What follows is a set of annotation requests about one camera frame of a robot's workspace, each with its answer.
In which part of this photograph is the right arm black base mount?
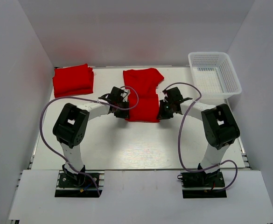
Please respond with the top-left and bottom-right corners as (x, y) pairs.
(177, 170), (227, 199)

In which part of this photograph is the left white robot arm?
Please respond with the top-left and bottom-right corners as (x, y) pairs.
(53, 87), (130, 186)

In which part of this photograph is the white plastic mesh basket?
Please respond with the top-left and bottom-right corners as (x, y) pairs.
(188, 52), (242, 100)

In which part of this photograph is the folded red t-shirt stack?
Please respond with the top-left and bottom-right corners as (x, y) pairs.
(52, 64), (94, 98)

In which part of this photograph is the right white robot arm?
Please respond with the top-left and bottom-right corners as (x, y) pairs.
(157, 87), (240, 186)

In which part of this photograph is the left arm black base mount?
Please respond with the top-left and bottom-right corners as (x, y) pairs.
(55, 165), (104, 198)

